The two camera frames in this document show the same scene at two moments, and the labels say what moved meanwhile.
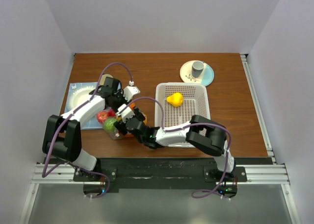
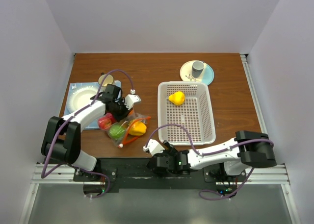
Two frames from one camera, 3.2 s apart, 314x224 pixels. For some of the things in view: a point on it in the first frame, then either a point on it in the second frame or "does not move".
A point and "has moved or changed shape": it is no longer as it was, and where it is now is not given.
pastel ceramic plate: [206, 77] does not move
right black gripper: [120, 126] to [170, 150]
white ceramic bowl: [79, 97] does not move
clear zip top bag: [107, 117] has moved or changed shape
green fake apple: [109, 124] to [117, 131]
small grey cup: [197, 68] does not move
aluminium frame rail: [276, 174] does not move
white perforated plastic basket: [180, 102] does not move
